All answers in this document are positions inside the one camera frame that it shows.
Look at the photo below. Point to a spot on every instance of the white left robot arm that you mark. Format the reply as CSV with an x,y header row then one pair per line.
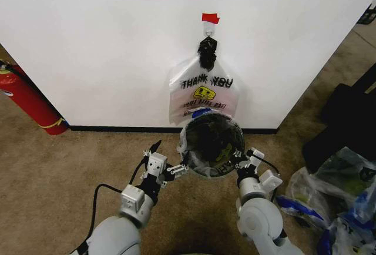
x,y
117,234

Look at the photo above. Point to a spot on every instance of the clear wall hook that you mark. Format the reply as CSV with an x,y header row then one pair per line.
x,y
209,29

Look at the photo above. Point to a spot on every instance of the clear plastic bag blue contents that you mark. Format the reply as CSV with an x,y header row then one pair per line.
x,y
346,237

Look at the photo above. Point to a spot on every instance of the white thank you plastic bag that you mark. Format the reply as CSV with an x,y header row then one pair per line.
x,y
202,90

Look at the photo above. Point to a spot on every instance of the black fabric case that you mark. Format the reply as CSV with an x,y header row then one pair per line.
x,y
346,114

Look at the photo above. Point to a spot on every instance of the red fire extinguisher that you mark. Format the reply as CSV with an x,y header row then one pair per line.
x,y
28,99

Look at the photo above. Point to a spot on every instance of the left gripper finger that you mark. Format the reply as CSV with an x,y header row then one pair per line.
x,y
177,169
151,150

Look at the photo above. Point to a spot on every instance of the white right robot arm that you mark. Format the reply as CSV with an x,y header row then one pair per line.
x,y
258,219

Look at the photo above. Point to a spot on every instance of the clear printed bin liner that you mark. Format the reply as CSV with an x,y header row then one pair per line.
x,y
183,142

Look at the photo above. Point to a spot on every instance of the black baseboard strip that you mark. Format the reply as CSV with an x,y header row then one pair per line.
x,y
132,129

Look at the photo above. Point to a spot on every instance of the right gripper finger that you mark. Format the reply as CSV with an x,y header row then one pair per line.
x,y
239,161
250,151

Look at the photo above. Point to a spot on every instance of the clear plastic bag blue print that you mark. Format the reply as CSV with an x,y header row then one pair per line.
x,y
305,196

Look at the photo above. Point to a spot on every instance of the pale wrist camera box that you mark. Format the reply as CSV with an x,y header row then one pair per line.
x,y
256,158
157,164

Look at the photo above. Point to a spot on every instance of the clear plastic bag dark contents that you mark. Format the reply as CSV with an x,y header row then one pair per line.
x,y
349,172

